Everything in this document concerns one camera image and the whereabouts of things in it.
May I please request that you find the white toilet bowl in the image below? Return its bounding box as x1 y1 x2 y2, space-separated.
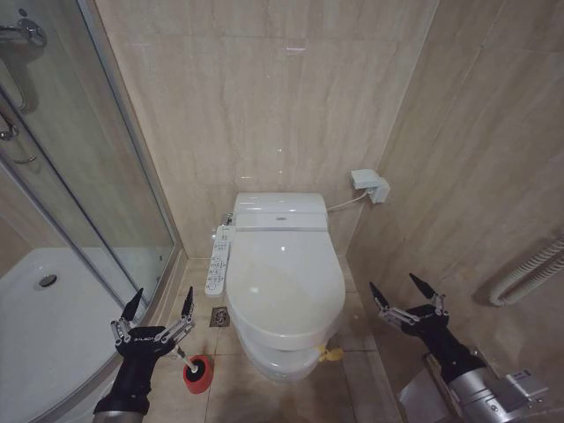
235 328 343 383

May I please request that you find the white toilet lid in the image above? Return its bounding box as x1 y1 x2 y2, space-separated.
226 227 347 341

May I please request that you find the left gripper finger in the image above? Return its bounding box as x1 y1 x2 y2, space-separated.
110 287 145 345
158 286 197 346

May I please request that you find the red toilet brush holder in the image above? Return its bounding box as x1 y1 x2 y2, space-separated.
182 354 215 397

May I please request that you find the small yellow object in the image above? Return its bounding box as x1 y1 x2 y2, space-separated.
317 345 345 364

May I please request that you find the white bidet control panel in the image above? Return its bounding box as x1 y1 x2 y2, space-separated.
204 224 234 297

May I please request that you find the round chrome shower drain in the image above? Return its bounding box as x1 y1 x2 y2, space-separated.
33 273 60 291

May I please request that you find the chrome shower door handle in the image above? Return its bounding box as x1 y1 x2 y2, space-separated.
0 83 39 166

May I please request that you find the square metal floor drain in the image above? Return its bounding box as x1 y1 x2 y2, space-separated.
210 306 232 329

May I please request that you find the chrome shower faucet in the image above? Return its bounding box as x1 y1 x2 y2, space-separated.
0 16 48 48

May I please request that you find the white shower tray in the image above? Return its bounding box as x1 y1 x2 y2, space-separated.
0 246 177 423

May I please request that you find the white power cable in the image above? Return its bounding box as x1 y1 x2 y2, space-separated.
326 186 374 212

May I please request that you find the white toilet seat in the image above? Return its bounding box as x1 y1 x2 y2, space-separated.
228 308 345 353

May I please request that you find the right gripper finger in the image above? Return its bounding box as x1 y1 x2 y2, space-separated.
409 273 450 315
369 282 413 327

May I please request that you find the white handled toilet brush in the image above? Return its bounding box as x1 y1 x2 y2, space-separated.
175 345 208 380

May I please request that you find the white bidet rear unit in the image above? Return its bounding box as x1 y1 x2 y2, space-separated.
233 191 328 233

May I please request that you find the glass shower enclosure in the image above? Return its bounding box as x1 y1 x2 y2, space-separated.
0 0 184 312

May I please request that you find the white wall outlet box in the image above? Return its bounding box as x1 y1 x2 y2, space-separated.
350 167 392 205

